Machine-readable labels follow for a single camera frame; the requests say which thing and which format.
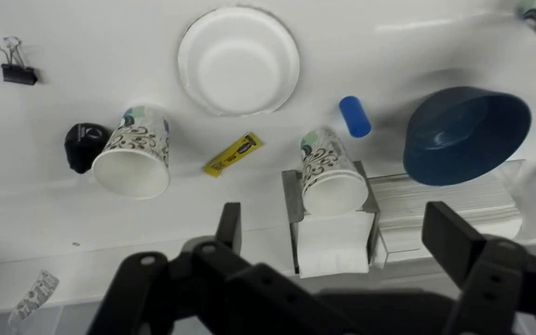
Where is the white napkin stack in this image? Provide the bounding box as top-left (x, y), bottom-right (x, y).
top-left (294, 211), bottom-right (372, 278)

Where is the black crumpled object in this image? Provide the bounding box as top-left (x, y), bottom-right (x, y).
top-left (63, 120), bottom-right (113, 174)

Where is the yellow packet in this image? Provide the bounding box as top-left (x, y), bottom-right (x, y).
top-left (200, 130), bottom-right (266, 178)

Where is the blue cylinder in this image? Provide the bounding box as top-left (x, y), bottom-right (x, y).
top-left (336, 92), bottom-right (374, 139)

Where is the blue plastic bowl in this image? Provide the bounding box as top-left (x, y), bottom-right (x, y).
top-left (401, 83), bottom-right (534, 187)

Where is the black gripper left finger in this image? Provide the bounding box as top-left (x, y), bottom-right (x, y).
top-left (85, 200), bottom-right (368, 335)

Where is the metal napkin holder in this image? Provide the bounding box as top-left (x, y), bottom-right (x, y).
top-left (280, 161), bottom-right (383, 277)

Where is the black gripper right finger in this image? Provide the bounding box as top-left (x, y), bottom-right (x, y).
top-left (420, 200), bottom-right (536, 335)

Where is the black binder clip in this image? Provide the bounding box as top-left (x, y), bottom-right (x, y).
top-left (0, 35), bottom-right (40, 87)

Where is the clear acrylic box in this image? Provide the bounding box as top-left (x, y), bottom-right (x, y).
top-left (366, 158), bottom-right (536, 269)

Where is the white paper bowl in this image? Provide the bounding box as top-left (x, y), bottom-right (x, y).
top-left (174, 5), bottom-right (301, 118)

